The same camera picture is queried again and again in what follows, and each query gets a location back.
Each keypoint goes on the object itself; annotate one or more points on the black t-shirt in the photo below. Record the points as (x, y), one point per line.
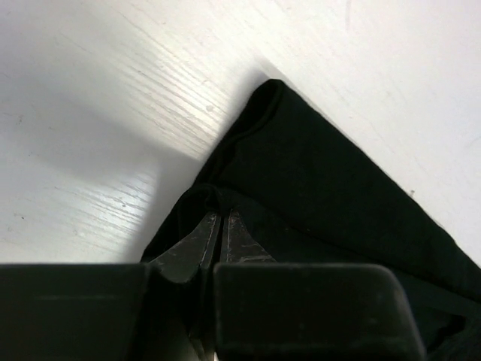
(306, 193)

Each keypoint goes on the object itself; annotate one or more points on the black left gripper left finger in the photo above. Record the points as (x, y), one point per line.
(182, 262)

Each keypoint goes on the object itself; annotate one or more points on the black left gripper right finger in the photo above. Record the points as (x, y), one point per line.
(237, 244)

